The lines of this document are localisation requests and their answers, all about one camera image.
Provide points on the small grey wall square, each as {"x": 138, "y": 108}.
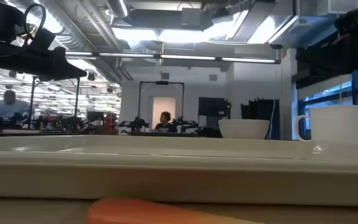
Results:
{"x": 213, "y": 77}
{"x": 165, "y": 76}

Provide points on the black aluminium table frame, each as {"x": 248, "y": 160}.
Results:
{"x": 26, "y": 134}

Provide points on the black upright panels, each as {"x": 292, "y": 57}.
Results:
{"x": 259, "y": 109}

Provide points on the beige plastic tray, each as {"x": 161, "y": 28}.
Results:
{"x": 179, "y": 180}

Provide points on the white mug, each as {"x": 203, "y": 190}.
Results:
{"x": 337, "y": 124}

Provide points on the white ribbed bowl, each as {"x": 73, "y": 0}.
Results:
{"x": 244, "y": 129}

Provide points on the black background robot arm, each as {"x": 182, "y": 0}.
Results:
{"x": 185, "y": 124}
{"x": 135, "y": 124}
{"x": 70, "y": 123}

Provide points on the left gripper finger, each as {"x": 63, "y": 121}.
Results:
{"x": 70, "y": 73}

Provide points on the red chair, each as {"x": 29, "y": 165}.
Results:
{"x": 110, "y": 123}

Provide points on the black dome camera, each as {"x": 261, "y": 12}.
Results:
{"x": 276, "y": 46}

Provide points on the long fluorescent light bar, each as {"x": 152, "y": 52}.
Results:
{"x": 188, "y": 58}

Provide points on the blue window frame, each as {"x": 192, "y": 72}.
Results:
{"x": 356, "y": 90}

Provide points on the grey metal box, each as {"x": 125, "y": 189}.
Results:
{"x": 191, "y": 17}

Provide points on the black gantry frame with camera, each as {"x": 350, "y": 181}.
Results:
{"x": 162, "y": 82}

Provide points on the black cabinet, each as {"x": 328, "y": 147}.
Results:
{"x": 213, "y": 110}

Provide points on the person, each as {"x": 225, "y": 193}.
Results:
{"x": 11, "y": 107}
{"x": 165, "y": 119}

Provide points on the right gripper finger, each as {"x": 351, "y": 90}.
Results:
{"x": 309, "y": 65}

